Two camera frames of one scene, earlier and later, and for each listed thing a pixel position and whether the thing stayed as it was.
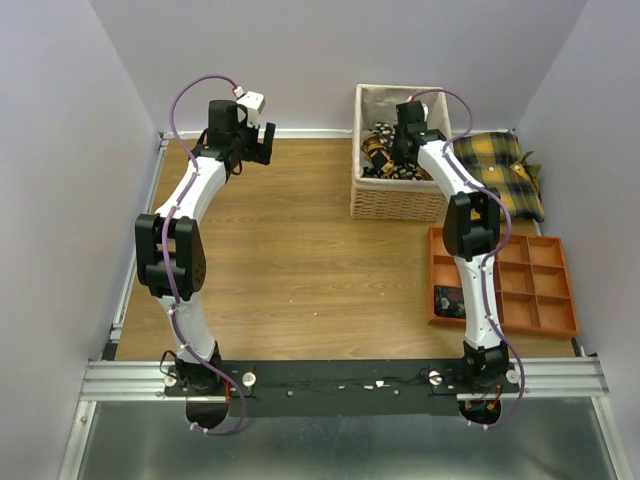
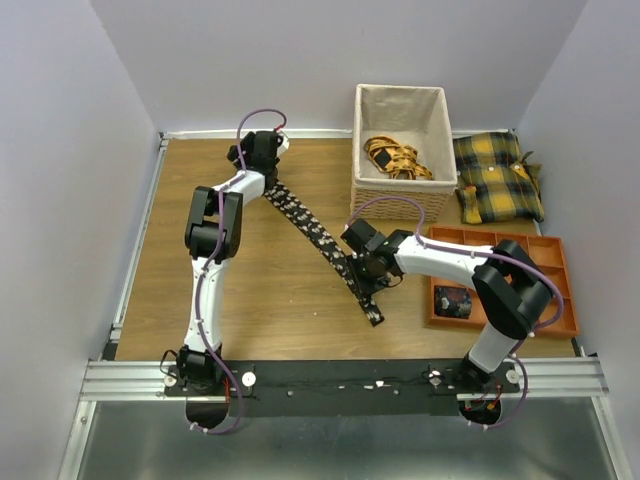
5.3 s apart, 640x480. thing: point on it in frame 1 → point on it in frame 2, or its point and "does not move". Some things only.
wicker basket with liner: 396,200 does not move
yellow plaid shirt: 496,160 does not move
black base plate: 345,388 does not move
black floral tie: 403,172 → 283,197
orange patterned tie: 378,151 does not move
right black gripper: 397,156 → 368,286
